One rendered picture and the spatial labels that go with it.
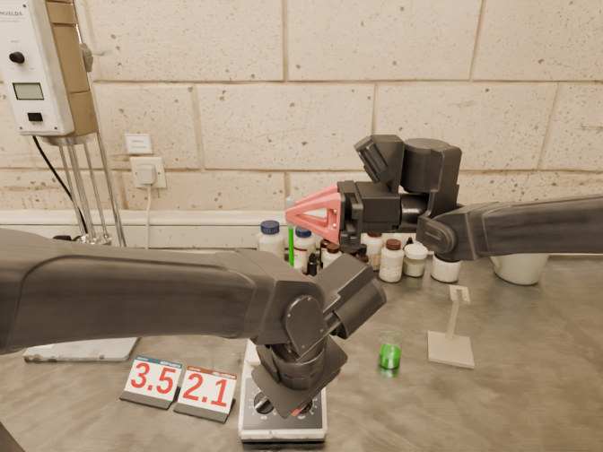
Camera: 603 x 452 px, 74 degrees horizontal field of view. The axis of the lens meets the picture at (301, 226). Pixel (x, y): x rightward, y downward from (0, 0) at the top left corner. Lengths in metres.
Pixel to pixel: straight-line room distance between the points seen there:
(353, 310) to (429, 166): 0.22
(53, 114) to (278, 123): 0.51
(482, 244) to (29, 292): 0.42
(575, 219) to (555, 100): 0.78
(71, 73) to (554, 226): 0.73
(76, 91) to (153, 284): 0.57
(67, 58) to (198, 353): 0.56
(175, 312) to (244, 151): 0.82
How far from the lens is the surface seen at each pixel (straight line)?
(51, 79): 0.76
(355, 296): 0.41
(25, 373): 0.91
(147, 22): 1.09
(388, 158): 0.52
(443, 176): 0.53
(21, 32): 0.77
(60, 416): 0.80
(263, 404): 0.64
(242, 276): 0.30
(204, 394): 0.73
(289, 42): 1.03
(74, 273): 0.26
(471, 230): 0.50
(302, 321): 0.34
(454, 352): 0.84
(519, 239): 0.48
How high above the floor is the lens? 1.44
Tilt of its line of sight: 25 degrees down
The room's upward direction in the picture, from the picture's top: straight up
